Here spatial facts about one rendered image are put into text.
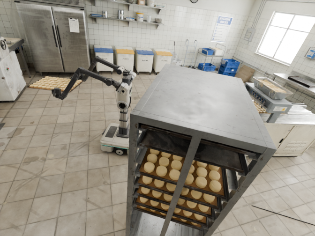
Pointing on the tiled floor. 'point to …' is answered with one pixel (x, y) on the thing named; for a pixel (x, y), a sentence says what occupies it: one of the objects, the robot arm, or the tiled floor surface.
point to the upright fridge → (55, 34)
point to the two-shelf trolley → (211, 59)
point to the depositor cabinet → (291, 135)
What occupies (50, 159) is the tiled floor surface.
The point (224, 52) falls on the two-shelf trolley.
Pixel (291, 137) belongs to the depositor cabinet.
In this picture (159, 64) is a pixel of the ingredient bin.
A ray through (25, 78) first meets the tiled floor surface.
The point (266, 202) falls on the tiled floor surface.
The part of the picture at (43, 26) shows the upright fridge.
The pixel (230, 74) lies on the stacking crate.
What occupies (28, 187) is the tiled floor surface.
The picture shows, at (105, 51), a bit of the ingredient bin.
